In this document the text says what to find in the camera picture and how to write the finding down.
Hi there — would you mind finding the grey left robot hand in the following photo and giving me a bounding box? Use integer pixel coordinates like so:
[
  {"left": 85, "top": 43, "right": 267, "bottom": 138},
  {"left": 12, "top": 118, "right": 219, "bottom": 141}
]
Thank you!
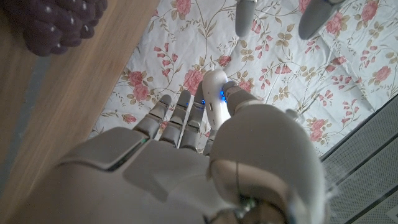
[{"left": 234, "top": 0, "right": 346, "bottom": 40}]

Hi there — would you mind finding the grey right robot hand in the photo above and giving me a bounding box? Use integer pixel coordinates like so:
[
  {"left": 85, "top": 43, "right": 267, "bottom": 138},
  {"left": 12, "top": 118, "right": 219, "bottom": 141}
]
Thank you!
[{"left": 6, "top": 80, "right": 331, "bottom": 224}]

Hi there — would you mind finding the white AirPods case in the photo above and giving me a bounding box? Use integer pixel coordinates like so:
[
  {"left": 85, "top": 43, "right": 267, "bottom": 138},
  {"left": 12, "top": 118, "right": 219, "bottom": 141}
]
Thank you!
[{"left": 201, "top": 68, "right": 233, "bottom": 131}]

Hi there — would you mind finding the purple toy grape cluster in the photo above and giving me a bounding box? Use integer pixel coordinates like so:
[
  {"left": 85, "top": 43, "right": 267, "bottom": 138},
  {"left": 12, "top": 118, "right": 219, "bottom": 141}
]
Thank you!
[{"left": 2, "top": 0, "right": 108, "bottom": 57}]

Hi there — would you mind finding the floral print backdrop curtain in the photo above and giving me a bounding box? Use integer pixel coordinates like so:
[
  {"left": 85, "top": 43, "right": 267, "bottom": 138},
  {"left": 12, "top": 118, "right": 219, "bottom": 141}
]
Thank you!
[{"left": 88, "top": 0, "right": 398, "bottom": 156}]

